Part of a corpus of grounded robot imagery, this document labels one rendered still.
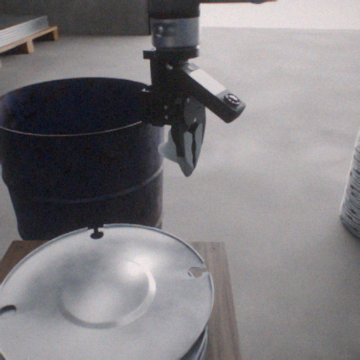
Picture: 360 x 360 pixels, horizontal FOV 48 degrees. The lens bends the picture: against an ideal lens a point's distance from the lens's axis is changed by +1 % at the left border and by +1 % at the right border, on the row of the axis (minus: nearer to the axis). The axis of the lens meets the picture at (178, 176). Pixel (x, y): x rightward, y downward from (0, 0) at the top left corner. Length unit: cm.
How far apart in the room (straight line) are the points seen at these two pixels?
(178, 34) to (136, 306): 37
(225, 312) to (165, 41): 40
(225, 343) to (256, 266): 66
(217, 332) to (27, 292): 26
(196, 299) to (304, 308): 61
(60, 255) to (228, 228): 79
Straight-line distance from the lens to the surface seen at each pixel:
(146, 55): 66
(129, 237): 67
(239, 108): 61
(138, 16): 457
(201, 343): 53
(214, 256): 70
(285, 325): 109
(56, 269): 63
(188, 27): 61
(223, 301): 63
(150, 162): 95
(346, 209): 145
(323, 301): 117
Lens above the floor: 80
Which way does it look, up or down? 29 degrees down
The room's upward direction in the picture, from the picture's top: straight up
